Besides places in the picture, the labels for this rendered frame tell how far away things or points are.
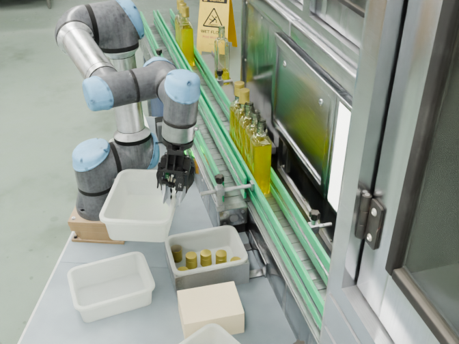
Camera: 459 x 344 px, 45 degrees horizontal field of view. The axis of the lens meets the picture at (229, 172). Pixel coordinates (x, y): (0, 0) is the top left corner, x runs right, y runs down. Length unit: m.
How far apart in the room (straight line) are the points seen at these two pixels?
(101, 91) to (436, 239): 0.85
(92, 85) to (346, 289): 0.73
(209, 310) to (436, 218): 1.03
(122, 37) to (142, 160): 0.39
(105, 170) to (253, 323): 0.63
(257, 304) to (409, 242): 1.06
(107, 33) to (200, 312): 0.79
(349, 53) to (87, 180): 0.85
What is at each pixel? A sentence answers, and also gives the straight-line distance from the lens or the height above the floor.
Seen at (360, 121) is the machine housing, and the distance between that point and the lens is 0.59.
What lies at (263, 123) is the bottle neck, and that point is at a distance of 1.65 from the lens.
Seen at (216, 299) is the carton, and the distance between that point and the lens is 1.51.
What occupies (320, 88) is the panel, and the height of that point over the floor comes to 1.28.
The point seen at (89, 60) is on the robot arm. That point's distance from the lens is 1.33.
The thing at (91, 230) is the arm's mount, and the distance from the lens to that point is 1.82.
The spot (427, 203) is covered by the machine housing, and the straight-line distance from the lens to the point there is 0.54.
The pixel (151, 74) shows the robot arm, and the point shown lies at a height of 1.43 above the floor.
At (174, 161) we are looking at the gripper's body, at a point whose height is 1.27.
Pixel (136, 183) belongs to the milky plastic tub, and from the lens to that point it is 1.50.
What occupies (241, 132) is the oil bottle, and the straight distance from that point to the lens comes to 1.79.
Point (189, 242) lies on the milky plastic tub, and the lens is 1.71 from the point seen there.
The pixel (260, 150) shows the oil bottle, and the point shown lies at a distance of 1.68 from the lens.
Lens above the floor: 1.93
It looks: 34 degrees down
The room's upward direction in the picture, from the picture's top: straight up
